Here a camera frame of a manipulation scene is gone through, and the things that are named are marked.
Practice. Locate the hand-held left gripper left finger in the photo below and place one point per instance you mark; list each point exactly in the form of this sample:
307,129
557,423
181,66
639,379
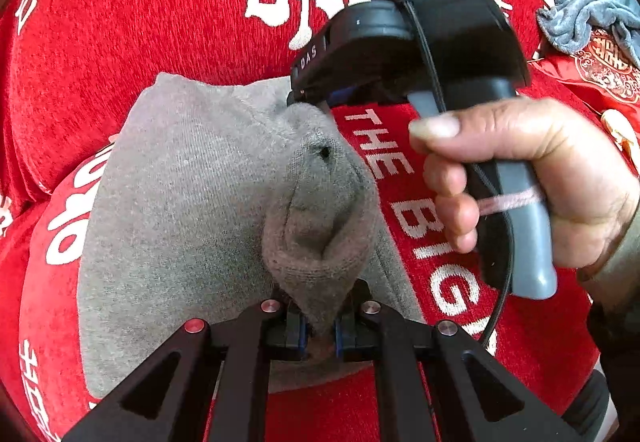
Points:
299,332

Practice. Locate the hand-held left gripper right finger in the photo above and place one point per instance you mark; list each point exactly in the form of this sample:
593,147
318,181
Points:
340,334

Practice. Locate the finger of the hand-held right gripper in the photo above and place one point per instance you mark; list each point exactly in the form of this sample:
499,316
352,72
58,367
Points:
310,98

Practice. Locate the grey sock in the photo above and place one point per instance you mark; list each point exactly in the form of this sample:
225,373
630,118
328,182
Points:
190,182

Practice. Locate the person's right forearm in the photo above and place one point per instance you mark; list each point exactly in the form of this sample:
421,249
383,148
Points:
612,267

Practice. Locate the person's right hand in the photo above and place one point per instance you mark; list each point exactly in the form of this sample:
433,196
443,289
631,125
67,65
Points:
550,157

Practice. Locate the grey towel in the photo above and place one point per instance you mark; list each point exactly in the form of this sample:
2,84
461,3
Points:
580,17

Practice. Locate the red gold embroidered cloth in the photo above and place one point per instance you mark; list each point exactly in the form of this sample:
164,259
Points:
605,82

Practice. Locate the red printed blanket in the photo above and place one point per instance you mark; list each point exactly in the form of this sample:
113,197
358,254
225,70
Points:
150,7

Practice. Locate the dark cloth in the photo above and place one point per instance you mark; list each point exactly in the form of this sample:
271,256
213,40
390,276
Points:
620,362

